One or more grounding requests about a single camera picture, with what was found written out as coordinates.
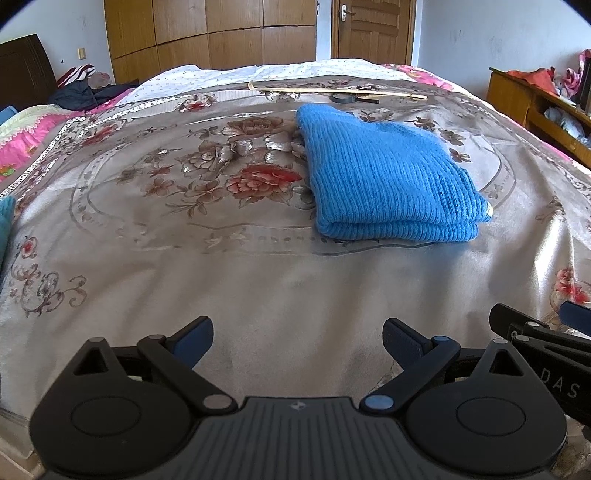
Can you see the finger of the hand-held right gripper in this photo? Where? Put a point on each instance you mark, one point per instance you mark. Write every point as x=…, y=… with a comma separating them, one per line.
x=577, y=314
x=508, y=318

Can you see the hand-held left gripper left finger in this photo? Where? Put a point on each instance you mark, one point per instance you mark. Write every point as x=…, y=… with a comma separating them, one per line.
x=194, y=341

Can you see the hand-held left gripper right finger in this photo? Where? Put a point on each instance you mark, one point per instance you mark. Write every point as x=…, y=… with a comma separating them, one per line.
x=404, y=341

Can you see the blue ribbed knit sweater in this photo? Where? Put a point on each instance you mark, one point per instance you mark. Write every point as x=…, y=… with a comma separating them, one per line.
x=383, y=175

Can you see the beige floral bedspread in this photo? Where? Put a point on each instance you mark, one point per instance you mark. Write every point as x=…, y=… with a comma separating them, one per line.
x=258, y=286

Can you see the pale cloth bundle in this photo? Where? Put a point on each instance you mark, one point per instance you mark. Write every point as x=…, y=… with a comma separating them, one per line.
x=561, y=117

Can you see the wooden side cabinet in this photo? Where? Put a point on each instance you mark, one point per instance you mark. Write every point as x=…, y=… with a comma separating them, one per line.
x=508, y=97

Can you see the teal fuzzy sweater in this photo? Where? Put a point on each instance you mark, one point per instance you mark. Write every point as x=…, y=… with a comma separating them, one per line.
x=5, y=221

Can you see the pink cloth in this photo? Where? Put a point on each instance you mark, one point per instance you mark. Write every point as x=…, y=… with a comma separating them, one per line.
x=572, y=76

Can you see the pink floral sheet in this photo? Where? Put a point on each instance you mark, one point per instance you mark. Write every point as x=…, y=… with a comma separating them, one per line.
x=429, y=76

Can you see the pink strawberry print quilt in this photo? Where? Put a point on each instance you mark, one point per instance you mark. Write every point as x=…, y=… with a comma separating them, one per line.
x=27, y=134

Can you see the white dotted bed sheet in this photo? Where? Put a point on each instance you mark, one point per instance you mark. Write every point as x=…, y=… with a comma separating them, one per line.
x=221, y=76

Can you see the navy clothing pile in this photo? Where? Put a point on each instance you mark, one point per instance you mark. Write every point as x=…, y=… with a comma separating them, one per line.
x=78, y=97

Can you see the long wooden stick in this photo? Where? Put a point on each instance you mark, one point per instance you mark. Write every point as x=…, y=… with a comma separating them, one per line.
x=300, y=90

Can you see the red white striped cloth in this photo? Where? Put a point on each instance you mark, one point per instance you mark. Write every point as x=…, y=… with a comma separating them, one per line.
x=76, y=74

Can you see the light blue cloth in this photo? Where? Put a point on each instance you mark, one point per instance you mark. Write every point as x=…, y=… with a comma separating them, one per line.
x=5, y=115

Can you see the wooden wardrobe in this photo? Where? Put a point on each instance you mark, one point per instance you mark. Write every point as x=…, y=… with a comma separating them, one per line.
x=184, y=37

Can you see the wooden door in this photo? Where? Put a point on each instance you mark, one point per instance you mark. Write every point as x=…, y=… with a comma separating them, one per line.
x=374, y=32

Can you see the dark wooden headboard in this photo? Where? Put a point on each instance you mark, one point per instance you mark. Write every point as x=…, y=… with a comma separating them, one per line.
x=23, y=69

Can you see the wall socket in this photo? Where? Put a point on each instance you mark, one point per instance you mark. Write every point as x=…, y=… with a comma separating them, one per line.
x=81, y=53

